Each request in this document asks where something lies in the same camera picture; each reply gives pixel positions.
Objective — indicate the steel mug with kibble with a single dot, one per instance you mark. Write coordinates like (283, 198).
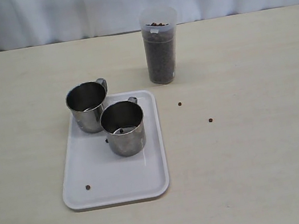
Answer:
(123, 125)

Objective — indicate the clear plastic tall container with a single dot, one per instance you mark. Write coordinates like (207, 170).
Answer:
(158, 27)

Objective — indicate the white plastic tray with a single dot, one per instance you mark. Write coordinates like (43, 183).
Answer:
(114, 179)

